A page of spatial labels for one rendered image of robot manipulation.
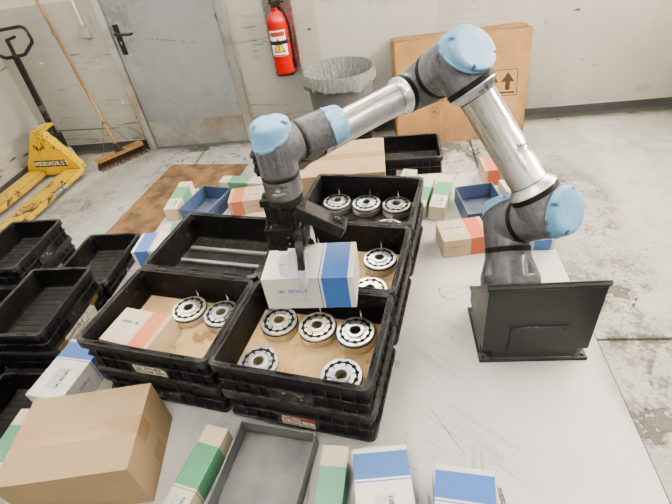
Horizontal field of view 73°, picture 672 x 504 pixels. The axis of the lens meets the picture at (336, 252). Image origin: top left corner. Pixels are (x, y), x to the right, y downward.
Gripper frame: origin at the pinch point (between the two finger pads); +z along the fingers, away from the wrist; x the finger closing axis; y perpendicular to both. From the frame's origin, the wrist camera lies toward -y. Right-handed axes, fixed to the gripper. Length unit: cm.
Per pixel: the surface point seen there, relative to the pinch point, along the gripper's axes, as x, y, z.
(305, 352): 1.4, 6.1, 27.8
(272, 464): 25.1, 13.0, 40.3
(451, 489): 33, -28, 32
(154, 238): -58, 76, 31
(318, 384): 17.8, -0.9, 18.1
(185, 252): -43, 56, 27
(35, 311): -49, 141, 61
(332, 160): -91, 7, 21
